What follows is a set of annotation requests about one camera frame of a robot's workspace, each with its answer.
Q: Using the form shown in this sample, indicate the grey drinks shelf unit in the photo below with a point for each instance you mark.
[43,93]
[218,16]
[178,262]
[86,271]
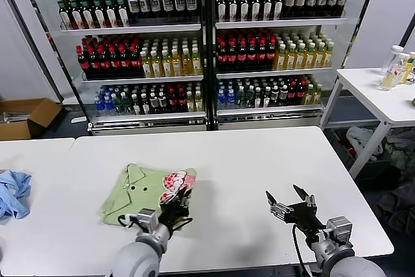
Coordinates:
[275,23]
[129,28]

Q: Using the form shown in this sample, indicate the dark drink bottle green cap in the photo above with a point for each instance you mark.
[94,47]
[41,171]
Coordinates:
[267,5]
[277,5]
[232,6]
[76,14]
[100,14]
[111,13]
[88,14]
[244,6]
[123,13]
[221,6]
[255,6]
[65,14]

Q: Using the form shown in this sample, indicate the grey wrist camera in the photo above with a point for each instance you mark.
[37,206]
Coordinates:
[147,218]
[338,226]

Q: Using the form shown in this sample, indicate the metal parts bundle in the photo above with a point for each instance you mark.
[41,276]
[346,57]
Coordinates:
[13,117]

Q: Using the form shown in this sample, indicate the dark clothes pile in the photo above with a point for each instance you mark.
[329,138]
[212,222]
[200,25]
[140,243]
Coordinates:
[398,205]

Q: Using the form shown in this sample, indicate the dark drink bottle beige label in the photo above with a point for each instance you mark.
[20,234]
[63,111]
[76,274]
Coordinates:
[163,102]
[154,103]
[283,96]
[275,96]

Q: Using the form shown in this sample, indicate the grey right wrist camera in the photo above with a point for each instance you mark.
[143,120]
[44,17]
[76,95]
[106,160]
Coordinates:
[338,226]

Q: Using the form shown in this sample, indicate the green tinted water bottle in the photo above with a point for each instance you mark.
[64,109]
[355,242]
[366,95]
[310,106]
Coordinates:
[117,104]
[126,103]
[240,98]
[249,98]

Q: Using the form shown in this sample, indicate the yellow drink bottle green cap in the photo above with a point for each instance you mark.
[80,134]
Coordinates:
[408,69]

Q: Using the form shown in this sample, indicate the black plastic basket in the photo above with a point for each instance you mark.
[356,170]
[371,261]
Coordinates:
[376,173]

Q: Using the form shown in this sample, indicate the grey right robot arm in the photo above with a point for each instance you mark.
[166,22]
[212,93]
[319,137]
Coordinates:
[334,251]

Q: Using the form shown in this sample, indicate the yellow drink bottle red label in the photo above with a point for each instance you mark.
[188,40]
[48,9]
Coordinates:
[390,79]

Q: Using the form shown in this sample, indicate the yellow tea bottle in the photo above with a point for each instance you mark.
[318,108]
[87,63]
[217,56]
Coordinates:
[198,101]
[328,55]
[186,65]
[176,65]
[280,58]
[317,94]
[146,66]
[190,102]
[166,65]
[309,95]
[290,57]
[156,66]
[309,57]
[319,56]
[300,57]
[196,64]

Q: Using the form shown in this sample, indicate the blue water bottle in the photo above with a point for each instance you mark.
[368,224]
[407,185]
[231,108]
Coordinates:
[221,99]
[98,105]
[108,104]
[231,99]

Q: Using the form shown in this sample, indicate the clear bottle white cap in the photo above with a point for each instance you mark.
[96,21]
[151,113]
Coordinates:
[394,56]

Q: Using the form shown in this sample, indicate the red cap cola bottle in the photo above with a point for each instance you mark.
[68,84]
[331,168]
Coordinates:
[242,55]
[115,62]
[292,93]
[252,55]
[222,56]
[262,55]
[84,63]
[172,102]
[232,56]
[301,93]
[104,63]
[182,101]
[94,63]
[136,61]
[271,54]
[125,62]

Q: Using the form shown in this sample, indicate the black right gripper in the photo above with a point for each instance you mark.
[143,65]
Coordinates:
[304,217]

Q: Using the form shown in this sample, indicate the open cardboard box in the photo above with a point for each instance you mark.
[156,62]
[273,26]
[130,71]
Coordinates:
[42,111]

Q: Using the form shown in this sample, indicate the dark drink bottle white label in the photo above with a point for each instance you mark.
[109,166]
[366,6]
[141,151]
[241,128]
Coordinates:
[266,97]
[135,104]
[145,103]
[258,98]

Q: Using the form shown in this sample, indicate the white side table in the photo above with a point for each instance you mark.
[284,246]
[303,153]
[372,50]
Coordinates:
[366,95]

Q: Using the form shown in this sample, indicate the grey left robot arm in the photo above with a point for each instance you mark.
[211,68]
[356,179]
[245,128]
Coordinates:
[139,257]

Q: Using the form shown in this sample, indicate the crumpled light blue cloth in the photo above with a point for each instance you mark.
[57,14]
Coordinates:
[13,192]

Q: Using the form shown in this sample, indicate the crumpled white cloth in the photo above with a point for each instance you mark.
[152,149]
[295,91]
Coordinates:
[356,136]

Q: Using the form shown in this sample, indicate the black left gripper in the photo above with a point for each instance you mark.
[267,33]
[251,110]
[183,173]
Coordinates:
[173,215]

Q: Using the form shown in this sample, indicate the light green polo shirt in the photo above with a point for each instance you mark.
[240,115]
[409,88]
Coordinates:
[123,199]

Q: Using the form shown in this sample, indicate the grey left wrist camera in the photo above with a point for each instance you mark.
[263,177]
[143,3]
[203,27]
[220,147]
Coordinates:
[147,218]

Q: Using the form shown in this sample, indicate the grey green clothes pile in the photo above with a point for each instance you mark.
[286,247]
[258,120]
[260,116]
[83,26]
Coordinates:
[400,157]

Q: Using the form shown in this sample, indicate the white paper scrap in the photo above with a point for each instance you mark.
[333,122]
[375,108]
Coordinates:
[78,120]

